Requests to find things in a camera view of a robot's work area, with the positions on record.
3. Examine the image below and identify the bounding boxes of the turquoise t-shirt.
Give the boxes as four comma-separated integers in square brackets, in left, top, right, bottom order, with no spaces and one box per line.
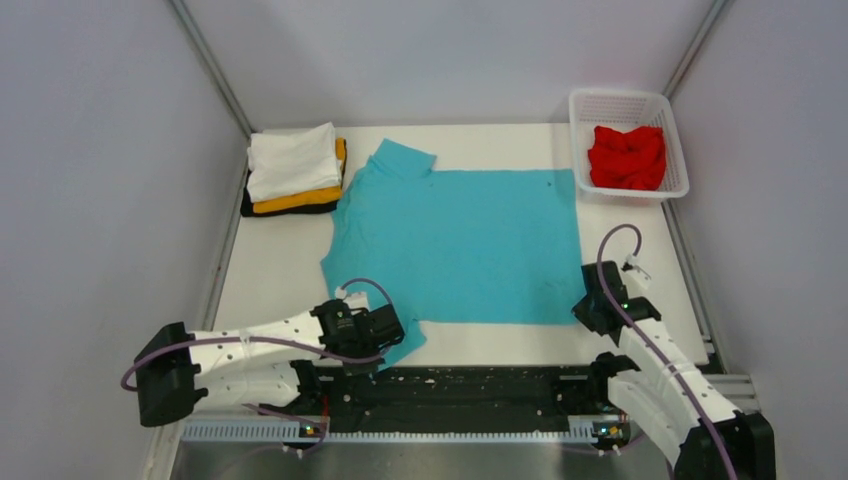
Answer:
[321,139,586,364]

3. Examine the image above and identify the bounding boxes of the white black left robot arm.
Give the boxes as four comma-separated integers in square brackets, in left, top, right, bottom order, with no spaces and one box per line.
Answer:
[120,294,405,427]

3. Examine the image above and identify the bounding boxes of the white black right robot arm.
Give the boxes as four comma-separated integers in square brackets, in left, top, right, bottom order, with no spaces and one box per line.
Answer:
[572,261,777,479]

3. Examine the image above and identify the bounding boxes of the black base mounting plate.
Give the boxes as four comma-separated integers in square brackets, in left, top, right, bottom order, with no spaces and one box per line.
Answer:
[267,366,635,440]

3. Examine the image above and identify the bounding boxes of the yellow folded t-shirt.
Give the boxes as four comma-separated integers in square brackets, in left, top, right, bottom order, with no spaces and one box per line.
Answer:
[251,137,348,216]

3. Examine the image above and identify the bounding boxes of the red t-shirt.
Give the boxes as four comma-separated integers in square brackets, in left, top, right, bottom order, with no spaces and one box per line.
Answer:
[588,126,667,191]

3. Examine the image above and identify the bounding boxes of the black folded t-shirt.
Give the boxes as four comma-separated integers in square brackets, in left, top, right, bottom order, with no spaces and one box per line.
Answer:
[239,170,340,219]

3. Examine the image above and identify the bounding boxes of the white folded t-shirt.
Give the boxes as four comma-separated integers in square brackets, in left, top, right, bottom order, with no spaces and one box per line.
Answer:
[247,122,342,203]

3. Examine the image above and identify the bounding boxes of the white plastic laundry basket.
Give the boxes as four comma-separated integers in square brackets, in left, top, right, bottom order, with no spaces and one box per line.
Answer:
[569,88,689,202]

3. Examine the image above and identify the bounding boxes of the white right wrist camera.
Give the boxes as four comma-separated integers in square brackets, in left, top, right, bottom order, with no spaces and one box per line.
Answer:
[622,254,653,291]

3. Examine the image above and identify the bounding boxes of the white cable duct strip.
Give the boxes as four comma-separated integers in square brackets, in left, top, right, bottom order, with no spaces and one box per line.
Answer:
[180,418,598,445]

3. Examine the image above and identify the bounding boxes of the aluminium rail right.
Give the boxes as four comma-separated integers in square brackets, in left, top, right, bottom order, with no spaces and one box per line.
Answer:
[705,374,761,413]

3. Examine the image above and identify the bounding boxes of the aluminium frame post right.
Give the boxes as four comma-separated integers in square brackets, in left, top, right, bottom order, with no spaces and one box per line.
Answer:
[662,0,734,101]

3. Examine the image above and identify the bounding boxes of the aluminium frame post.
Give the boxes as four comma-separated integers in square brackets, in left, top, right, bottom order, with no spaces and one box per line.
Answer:
[662,0,734,101]
[166,0,254,139]

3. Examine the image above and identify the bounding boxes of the aluminium frame post left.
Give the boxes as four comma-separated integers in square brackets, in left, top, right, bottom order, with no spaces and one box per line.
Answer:
[166,0,254,139]

